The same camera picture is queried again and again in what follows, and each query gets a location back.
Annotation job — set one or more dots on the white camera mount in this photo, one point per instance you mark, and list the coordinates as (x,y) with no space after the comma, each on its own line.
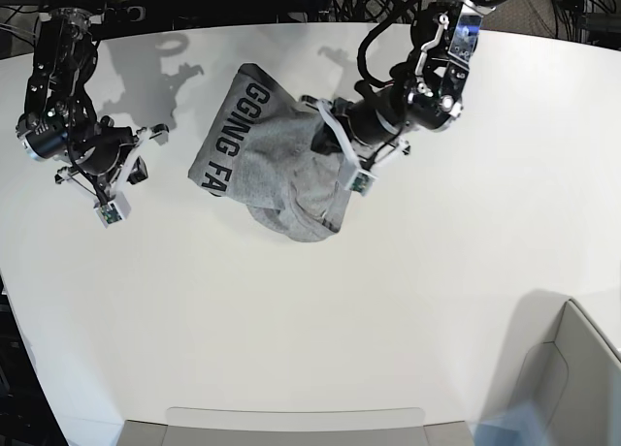
(359,168)
(111,189)

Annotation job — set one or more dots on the grey T-shirt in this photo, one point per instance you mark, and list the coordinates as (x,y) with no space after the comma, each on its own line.
(258,153)

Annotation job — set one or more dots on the blue blurry object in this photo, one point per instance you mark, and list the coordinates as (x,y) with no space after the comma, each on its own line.
(524,424)

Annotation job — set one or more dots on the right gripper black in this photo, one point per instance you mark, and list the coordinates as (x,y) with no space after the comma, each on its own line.
(101,147)

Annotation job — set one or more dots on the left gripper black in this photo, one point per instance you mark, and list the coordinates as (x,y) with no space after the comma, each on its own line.
(377,118)

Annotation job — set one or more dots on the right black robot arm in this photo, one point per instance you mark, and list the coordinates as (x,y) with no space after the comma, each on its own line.
(59,120)

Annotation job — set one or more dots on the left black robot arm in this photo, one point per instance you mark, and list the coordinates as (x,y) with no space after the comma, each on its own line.
(425,90)

